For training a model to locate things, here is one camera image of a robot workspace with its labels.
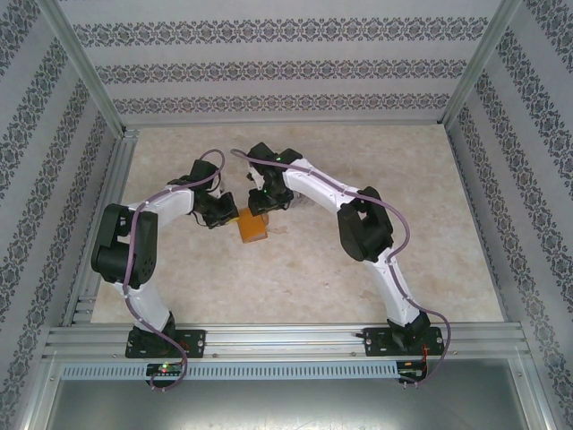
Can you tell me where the small controller circuit board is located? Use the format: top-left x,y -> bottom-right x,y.
398,361 -> 429,380
146,362 -> 185,377

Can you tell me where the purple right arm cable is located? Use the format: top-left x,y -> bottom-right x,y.
230,149 -> 452,387

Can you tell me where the grey sheet metal panel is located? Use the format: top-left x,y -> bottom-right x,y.
44,378 -> 545,430

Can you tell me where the grooved aluminium side rail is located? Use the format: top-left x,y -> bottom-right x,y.
62,133 -> 141,326

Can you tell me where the thin aluminium frame bar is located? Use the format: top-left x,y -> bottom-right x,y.
123,118 -> 449,130

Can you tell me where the orange card holder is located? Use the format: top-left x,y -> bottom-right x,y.
235,207 -> 270,245

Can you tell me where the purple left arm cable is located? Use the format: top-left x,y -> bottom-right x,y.
121,150 -> 226,393

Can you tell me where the slotted grey cable duct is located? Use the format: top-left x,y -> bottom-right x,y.
60,361 -> 399,380

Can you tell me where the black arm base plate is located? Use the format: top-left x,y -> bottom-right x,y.
363,326 -> 447,358
124,329 -> 207,359

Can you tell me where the aluminium frame post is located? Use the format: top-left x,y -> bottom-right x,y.
440,0 -> 523,129
38,0 -> 129,133

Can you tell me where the aluminium mounting rail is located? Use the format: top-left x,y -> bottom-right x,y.
42,322 -> 529,359

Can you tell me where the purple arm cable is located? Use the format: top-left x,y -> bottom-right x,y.
121,150 -> 226,393
230,149 -> 452,387

